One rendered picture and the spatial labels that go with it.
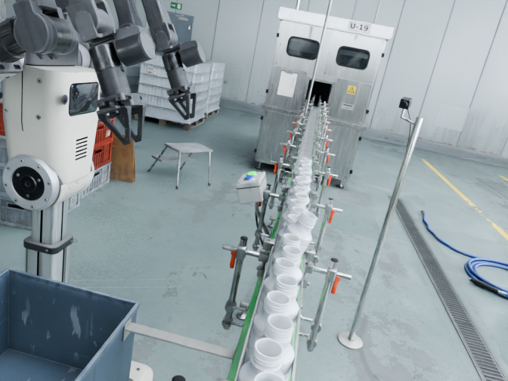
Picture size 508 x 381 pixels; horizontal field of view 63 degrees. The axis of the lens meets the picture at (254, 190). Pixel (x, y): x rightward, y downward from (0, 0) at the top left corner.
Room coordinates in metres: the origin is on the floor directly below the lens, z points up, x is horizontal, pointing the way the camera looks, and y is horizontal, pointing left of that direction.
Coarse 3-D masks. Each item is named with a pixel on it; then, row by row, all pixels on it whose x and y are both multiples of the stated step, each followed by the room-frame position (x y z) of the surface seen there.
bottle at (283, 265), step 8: (280, 264) 0.68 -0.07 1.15; (288, 264) 0.68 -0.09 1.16; (272, 272) 0.67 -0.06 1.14; (280, 272) 0.65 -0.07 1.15; (288, 272) 0.65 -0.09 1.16; (264, 280) 0.67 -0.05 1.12; (272, 280) 0.65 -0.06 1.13; (264, 288) 0.65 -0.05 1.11; (272, 288) 0.64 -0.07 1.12; (264, 296) 0.65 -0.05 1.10
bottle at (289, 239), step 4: (284, 236) 0.79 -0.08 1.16; (288, 236) 0.80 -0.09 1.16; (292, 236) 0.80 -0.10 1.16; (296, 236) 0.79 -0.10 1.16; (284, 240) 0.77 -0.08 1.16; (288, 240) 0.77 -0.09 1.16; (292, 240) 0.76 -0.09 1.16; (296, 240) 0.79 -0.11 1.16; (280, 244) 0.78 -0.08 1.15; (284, 244) 0.77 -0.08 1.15; (288, 244) 0.76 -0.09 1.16; (292, 244) 0.76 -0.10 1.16; (296, 244) 0.77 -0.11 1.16; (280, 248) 0.78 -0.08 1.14; (276, 252) 0.78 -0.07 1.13; (280, 252) 0.77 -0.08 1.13; (272, 256) 0.78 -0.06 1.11; (276, 256) 0.77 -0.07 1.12; (272, 260) 0.77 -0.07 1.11; (300, 260) 0.77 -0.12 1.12; (272, 264) 0.77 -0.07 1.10; (268, 276) 0.77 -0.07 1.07
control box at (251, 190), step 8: (256, 176) 1.34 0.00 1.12; (264, 176) 1.37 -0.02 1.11; (240, 184) 1.28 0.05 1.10; (248, 184) 1.27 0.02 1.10; (256, 184) 1.27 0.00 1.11; (264, 184) 1.35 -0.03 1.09; (240, 192) 1.27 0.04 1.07; (248, 192) 1.27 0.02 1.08; (256, 192) 1.27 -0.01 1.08; (240, 200) 1.27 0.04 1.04; (248, 200) 1.27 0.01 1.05; (256, 200) 1.27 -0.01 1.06; (256, 208) 1.33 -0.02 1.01; (256, 216) 1.37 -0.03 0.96; (256, 224) 1.37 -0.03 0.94; (264, 224) 1.33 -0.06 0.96
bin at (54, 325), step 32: (0, 288) 0.77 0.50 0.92; (32, 288) 0.79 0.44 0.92; (64, 288) 0.78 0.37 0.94; (0, 320) 0.77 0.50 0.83; (32, 320) 0.79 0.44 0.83; (64, 320) 0.78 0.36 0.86; (96, 320) 0.77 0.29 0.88; (128, 320) 0.71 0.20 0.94; (0, 352) 0.77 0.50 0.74; (32, 352) 0.79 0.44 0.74; (64, 352) 0.78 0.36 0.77; (96, 352) 0.77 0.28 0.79; (128, 352) 0.74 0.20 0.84; (224, 352) 0.69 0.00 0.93
